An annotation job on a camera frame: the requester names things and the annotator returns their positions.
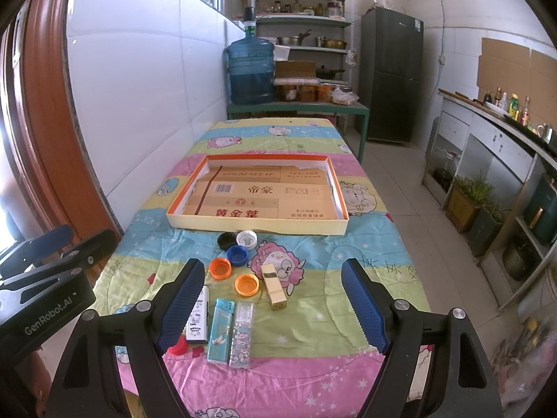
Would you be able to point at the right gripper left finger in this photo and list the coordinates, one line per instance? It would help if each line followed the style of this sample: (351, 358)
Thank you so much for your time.
(174, 303)

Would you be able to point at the blue bottle cap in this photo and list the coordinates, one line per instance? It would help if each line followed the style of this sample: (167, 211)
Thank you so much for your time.
(237, 255)

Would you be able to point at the potted green plant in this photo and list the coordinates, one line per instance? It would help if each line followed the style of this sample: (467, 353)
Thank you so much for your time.
(467, 195)

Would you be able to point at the cardboard sheet on wall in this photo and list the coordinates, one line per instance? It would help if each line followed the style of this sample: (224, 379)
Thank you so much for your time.
(517, 69)

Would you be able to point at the dark refrigerator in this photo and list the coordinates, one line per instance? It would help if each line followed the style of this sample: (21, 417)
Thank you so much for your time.
(390, 73)

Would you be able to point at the plastic bag on table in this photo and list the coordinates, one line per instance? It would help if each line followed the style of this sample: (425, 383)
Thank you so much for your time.
(343, 98)

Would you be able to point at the clear glitter lighter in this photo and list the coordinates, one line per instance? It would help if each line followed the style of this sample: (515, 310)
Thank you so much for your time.
(242, 332)

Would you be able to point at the orange bottle cap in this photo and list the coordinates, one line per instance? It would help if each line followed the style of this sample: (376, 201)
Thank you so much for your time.
(220, 268)
(247, 285)

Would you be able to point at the cardboard box on table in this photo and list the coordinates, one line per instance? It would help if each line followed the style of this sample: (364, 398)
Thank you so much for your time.
(295, 69)

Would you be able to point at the red wooden door frame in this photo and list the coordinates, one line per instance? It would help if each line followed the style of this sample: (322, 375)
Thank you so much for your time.
(47, 178)

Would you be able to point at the gold lighter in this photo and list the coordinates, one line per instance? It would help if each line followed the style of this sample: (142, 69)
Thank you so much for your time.
(274, 288)

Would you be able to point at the white bottle cap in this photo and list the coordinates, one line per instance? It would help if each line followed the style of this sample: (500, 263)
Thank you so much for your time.
(248, 239)

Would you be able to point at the white cartoon lighter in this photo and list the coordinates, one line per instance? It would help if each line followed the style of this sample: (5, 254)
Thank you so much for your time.
(196, 329)

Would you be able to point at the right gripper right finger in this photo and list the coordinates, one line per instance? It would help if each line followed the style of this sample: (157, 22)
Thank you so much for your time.
(371, 304)

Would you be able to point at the red bottle cap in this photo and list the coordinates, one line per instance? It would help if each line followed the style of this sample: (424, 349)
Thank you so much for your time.
(180, 348)

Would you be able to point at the white kitchen counter cabinet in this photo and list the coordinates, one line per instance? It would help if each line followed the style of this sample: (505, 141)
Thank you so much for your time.
(514, 234)

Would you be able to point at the colourful cartoon bed sheet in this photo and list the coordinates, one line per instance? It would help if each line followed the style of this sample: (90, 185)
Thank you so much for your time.
(310, 359)

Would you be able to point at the green side table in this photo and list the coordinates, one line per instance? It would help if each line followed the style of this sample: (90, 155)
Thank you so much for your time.
(356, 109)

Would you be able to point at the blue water jug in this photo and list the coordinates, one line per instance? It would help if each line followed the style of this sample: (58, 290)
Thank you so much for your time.
(251, 66)

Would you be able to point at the black bottle cap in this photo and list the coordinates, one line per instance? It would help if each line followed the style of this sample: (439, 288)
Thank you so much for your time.
(226, 240)

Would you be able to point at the orange rimmed cardboard tray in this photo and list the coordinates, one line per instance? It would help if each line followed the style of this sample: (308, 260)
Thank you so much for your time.
(276, 193)

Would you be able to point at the white metal shelf rack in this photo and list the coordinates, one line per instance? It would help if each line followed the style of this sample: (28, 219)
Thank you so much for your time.
(318, 30)

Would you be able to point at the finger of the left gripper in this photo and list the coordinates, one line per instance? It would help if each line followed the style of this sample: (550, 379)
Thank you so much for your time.
(83, 255)
(16, 259)

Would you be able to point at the teal lighter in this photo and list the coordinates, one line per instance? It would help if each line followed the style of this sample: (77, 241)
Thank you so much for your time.
(220, 335)

